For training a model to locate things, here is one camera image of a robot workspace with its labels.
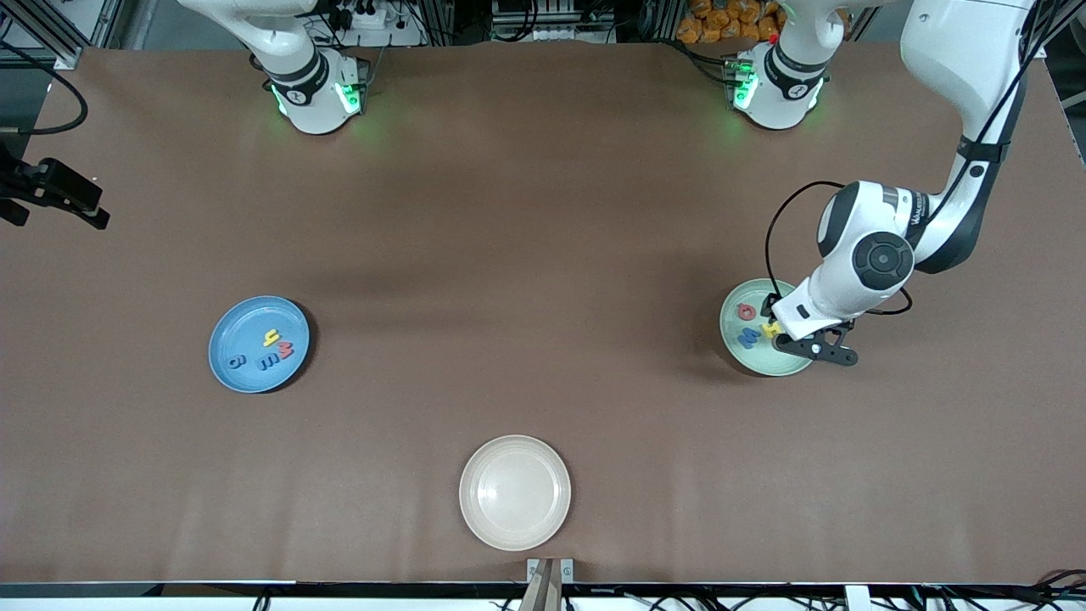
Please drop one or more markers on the brown table cover sheet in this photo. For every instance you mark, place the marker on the brown table cover sheet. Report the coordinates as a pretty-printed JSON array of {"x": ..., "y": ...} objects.
[{"x": 933, "y": 467}]

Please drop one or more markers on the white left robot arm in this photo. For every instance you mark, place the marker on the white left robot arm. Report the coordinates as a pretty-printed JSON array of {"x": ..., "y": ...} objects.
[{"x": 967, "y": 68}]

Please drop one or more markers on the blue letter g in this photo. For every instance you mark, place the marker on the blue letter g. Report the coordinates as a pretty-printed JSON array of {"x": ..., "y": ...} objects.
[{"x": 232, "y": 361}]

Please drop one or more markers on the blue plate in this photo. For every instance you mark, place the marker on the blue plate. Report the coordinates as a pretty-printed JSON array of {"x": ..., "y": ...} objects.
[{"x": 246, "y": 327}]

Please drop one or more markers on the blue letter M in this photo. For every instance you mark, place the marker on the blue letter M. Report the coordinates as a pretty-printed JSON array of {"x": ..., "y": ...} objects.
[{"x": 747, "y": 339}]

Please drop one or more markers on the metal mount bracket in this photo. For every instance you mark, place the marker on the metal mount bracket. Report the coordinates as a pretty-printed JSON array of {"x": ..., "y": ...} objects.
[{"x": 550, "y": 570}]

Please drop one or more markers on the orange snack bags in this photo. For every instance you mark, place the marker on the orange snack bags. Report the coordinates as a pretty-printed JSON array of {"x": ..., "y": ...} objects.
[{"x": 700, "y": 25}]

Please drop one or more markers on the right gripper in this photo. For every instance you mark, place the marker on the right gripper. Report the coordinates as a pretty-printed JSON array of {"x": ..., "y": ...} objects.
[{"x": 34, "y": 183}]

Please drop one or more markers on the yellow capital letter H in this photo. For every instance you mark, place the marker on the yellow capital letter H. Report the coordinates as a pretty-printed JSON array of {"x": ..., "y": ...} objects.
[{"x": 770, "y": 329}]

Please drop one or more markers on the blue letter e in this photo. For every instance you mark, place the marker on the blue letter e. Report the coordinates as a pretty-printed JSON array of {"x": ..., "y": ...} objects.
[{"x": 268, "y": 364}]

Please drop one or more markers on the red letter Q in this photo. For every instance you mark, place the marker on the red letter Q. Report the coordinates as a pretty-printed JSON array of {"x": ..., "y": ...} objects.
[{"x": 741, "y": 312}]

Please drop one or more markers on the white power strip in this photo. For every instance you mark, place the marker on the white power strip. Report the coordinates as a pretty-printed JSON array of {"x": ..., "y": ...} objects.
[{"x": 390, "y": 34}]

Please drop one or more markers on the yellow small letter h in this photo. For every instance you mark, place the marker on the yellow small letter h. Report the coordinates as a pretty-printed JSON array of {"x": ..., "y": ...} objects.
[{"x": 271, "y": 339}]

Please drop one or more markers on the aluminium frame profile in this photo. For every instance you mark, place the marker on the aluminium frame profile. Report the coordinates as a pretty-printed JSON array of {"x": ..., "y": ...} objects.
[
  {"x": 1048, "y": 47},
  {"x": 34, "y": 25}
]

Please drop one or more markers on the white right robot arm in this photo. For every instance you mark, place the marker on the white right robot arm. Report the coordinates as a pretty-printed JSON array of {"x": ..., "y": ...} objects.
[{"x": 305, "y": 93}]

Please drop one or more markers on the red letter w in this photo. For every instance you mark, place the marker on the red letter w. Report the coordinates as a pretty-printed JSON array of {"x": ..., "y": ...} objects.
[{"x": 285, "y": 350}]

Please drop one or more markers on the green plate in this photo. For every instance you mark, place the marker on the green plate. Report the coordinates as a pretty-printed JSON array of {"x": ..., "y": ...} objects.
[{"x": 734, "y": 352}]

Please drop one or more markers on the beige plate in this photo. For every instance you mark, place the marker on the beige plate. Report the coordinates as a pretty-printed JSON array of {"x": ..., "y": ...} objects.
[{"x": 515, "y": 492}]

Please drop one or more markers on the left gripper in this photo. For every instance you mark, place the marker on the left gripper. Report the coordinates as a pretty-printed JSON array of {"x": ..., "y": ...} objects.
[{"x": 773, "y": 307}]

